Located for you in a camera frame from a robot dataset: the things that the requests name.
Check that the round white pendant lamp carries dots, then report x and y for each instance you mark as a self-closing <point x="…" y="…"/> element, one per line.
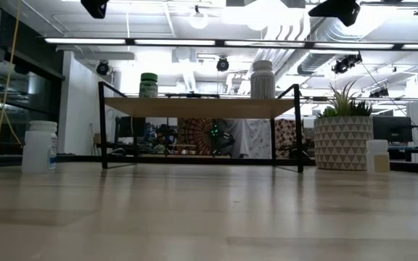
<point x="199" y="18"/>

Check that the translucent white bottle blue label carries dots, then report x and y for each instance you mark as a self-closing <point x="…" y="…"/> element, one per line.
<point x="36" y="148"/>

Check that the LED light bar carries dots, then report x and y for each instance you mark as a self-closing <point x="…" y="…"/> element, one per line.
<point x="174" y="42"/>

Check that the translucent white bottle yellow label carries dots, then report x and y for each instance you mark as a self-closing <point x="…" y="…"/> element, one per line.
<point x="376" y="159"/>

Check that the white striped medicine bottle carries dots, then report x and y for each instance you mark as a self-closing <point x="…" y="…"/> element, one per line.
<point x="262" y="83"/>

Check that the white hanging cloth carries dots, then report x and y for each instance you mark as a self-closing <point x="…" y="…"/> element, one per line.
<point x="256" y="137"/>

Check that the black track spotlight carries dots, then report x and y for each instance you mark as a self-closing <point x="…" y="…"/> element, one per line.
<point x="102" y="67"/>
<point x="345" y="64"/>
<point x="222" y="64"/>

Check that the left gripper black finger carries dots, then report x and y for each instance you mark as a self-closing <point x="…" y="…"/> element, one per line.
<point x="96" y="7"/>

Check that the silver ceiling air duct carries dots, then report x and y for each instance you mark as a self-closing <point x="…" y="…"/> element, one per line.
<point x="314" y="63"/>

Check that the mandala patterned tapestry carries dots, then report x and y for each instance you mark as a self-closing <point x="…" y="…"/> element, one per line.
<point x="194" y="132"/>

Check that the wooden shelf with black frame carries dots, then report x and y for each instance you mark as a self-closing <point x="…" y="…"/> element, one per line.
<point x="194" y="107"/>

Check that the potted plant in triangle-patterned pot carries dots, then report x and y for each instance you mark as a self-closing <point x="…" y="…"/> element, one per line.
<point x="341" y="145"/>

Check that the green caffeine medicine bottle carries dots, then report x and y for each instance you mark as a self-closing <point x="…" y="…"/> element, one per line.
<point x="148" y="87"/>

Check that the red patterned hanging cloth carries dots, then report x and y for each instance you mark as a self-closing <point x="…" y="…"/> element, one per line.
<point x="285" y="134"/>

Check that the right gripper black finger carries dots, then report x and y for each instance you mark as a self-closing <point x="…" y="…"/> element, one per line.
<point x="339" y="9"/>

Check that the distant robot with green lights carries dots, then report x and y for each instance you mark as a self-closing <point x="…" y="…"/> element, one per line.
<point x="220" y="139"/>

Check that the black computer monitor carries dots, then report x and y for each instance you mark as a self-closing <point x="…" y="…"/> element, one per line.
<point x="392" y="128"/>
<point x="129" y="127"/>

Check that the person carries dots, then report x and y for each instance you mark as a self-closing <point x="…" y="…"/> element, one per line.
<point x="165" y="134"/>

